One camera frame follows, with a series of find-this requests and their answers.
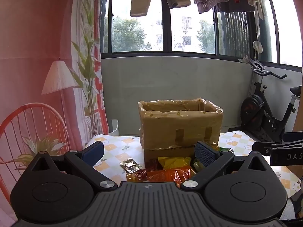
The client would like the gold foil snack packet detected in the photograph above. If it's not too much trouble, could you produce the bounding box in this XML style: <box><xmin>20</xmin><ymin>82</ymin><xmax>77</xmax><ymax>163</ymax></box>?
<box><xmin>120</xmin><ymin>158</ymin><xmax>142</xmax><ymax>174</ymax></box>

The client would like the brown cardboard box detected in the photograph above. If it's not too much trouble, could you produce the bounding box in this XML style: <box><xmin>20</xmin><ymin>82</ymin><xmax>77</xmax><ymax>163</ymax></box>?
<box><xmin>138</xmin><ymin>98</ymin><xmax>223</xmax><ymax>167</ymax></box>

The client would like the black exercise bike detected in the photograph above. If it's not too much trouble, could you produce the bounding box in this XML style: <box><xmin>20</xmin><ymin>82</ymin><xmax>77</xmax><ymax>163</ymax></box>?
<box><xmin>228</xmin><ymin>82</ymin><xmax>301</xmax><ymax>143</ymax></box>

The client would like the amber wrapped candy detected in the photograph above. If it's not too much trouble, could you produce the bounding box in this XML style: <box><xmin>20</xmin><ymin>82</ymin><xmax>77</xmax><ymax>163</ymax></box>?
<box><xmin>126</xmin><ymin>169</ymin><xmax>148</xmax><ymax>182</ymax></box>

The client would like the pink printed backdrop curtain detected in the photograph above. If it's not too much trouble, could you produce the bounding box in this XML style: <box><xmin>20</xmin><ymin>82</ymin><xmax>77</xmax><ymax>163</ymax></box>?
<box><xmin>1</xmin><ymin>0</ymin><xmax>109</xmax><ymax>226</ymax></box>

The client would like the yellow snack bag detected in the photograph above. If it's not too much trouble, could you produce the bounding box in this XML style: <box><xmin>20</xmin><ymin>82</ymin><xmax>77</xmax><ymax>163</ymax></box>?
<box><xmin>158</xmin><ymin>157</ymin><xmax>191</xmax><ymax>169</ymax></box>

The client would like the green snack packet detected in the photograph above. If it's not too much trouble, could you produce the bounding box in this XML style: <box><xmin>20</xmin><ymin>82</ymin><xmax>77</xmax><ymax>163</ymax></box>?
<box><xmin>193</xmin><ymin>161</ymin><xmax>205</xmax><ymax>173</ymax></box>

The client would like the orange snack bag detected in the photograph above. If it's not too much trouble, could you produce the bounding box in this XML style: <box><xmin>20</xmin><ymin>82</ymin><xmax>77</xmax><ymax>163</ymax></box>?
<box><xmin>147</xmin><ymin>166</ymin><xmax>196</xmax><ymax>187</ymax></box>

